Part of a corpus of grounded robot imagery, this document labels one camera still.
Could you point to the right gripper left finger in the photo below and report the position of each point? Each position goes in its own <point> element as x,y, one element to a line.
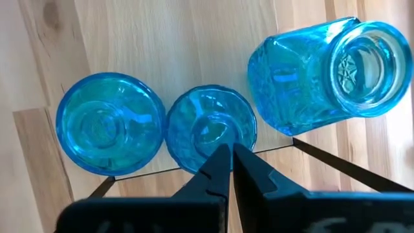
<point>161,213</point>

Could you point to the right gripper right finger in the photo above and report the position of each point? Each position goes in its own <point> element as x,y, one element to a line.
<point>291,210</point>

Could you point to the blue medallion embossed glass vase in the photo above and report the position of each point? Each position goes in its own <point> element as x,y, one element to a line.
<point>110,123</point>

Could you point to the small blue glass vase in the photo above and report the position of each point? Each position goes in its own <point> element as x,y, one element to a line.
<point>200,113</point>

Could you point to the large blue glass vase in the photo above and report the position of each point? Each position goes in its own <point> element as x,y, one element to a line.
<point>291,81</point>

